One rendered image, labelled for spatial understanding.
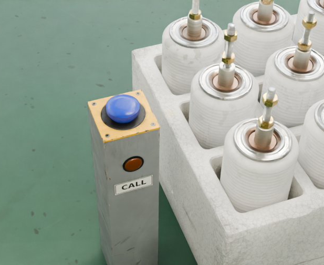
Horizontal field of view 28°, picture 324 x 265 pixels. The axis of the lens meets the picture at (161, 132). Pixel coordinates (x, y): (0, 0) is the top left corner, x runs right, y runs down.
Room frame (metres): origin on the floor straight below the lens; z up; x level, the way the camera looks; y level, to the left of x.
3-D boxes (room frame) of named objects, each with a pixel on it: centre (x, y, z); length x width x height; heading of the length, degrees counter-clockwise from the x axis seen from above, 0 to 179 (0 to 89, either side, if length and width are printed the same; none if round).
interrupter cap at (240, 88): (0.69, -0.09, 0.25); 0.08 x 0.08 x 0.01
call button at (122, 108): (0.56, 0.05, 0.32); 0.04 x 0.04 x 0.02
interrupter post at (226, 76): (0.69, -0.09, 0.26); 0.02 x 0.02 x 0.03
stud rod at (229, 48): (0.69, -0.09, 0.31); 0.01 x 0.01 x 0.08
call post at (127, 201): (0.56, 0.05, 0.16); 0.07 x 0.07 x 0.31; 21
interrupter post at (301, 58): (0.73, -0.20, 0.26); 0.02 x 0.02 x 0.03
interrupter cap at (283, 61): (0.73, -0.20, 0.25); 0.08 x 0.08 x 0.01
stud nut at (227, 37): (0.69, -0.09, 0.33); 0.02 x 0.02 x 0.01; 56
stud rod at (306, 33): (0.73, -0.20, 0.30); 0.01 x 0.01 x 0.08
